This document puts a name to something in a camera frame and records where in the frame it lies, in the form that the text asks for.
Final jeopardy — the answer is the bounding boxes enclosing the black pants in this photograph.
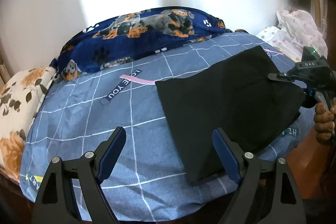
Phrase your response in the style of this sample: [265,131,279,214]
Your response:
[155,46,305,184]

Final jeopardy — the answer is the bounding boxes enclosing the person's right hand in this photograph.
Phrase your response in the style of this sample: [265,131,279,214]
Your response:
[314,98,335,145]

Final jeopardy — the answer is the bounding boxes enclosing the white dotted cloth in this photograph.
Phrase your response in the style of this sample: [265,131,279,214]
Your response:
[257,10,327,62]

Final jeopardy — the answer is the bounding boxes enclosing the blue grid-pattern bedsheet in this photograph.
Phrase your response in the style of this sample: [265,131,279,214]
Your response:
[19,31,317,223]

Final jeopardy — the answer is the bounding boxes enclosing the white orange floral pillow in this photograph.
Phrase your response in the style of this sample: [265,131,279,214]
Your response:
[0,67,56,184]

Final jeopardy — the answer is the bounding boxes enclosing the navy dog-print blanket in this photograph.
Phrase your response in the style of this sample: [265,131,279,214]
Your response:
[49,6,247,82]

